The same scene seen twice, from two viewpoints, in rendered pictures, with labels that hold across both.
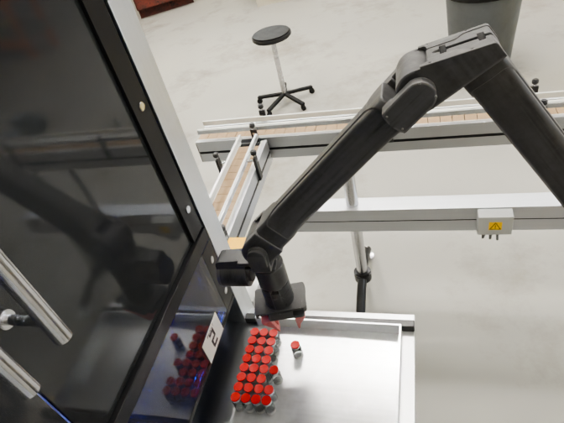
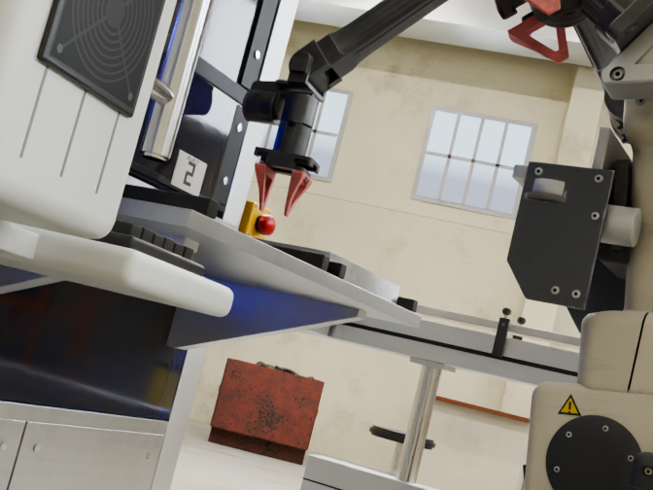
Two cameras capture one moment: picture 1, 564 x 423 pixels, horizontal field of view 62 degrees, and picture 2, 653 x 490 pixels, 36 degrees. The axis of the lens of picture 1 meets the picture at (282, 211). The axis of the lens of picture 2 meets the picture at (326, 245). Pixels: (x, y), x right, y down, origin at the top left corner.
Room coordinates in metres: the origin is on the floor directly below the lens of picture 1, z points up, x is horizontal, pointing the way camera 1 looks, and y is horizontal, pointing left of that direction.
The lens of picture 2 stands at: (-1.04, -0.22, 0.75)
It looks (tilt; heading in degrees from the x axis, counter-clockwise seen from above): 7 degrees up; 6
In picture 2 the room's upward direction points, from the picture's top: 14 degrees clockwise
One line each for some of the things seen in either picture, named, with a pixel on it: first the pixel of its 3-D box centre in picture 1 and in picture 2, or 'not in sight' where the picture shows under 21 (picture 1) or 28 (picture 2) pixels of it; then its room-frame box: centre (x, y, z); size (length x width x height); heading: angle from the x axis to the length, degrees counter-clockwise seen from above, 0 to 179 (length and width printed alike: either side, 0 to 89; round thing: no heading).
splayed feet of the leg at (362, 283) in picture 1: (363, 279); not in sight; (1.44, -0.29, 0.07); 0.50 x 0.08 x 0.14; 158
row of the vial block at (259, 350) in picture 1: (257, 368); not in sight; (0.59, 0.14, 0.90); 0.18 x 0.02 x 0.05; 158
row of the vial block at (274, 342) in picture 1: (267, 369); not in sight; (0.58, 0.12, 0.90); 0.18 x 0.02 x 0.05; 157
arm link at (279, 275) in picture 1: (267, 271); (296, 111); (0.61, 0.06, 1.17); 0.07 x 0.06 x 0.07; 70
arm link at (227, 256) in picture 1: (246, 260); (283, 90); (0.62, 0.09, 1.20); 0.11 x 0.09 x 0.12; 70
